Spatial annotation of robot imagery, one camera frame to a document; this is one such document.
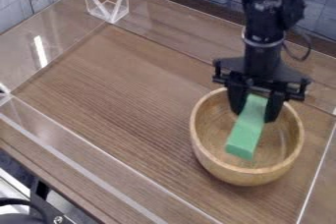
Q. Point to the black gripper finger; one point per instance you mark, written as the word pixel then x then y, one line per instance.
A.
pixel 238 93
pixel 274 106

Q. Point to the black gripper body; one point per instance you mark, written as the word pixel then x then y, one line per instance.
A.
pixel 260 70

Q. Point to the wooden bowl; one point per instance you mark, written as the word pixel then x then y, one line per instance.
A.
pixel 276 152

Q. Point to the green stick block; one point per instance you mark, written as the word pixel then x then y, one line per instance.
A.
pixel 246 133

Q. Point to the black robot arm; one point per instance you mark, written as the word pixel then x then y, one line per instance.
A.
pixel 268 19

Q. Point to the clear acrylic tray wall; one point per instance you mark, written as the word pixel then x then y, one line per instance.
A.
pixel 96 99

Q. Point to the clear acrylic corner bracket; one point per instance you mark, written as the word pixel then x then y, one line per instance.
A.
pixel 108 11

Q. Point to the black table frame bracket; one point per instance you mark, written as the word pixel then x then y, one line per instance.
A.
pixel 24 205

